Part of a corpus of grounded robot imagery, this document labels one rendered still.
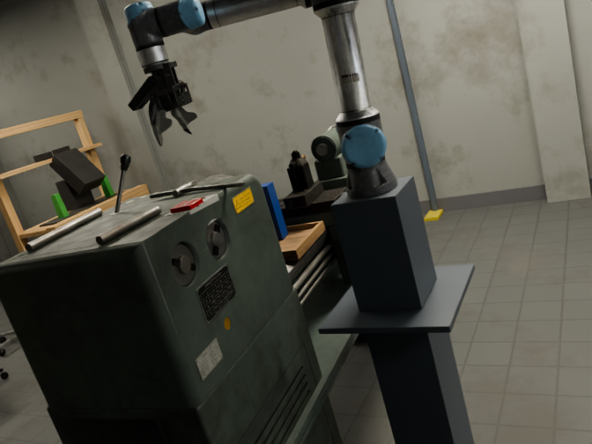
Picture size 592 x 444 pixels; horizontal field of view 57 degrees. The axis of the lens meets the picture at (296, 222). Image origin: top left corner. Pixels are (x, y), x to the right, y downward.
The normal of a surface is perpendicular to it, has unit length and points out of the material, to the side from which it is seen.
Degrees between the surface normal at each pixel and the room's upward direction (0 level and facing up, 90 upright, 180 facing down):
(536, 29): 90
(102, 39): 90
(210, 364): 90
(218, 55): 90
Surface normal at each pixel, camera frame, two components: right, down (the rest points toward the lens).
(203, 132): -0.43, 0.36
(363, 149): -0.02, 0.40
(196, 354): 0.89, -0.14
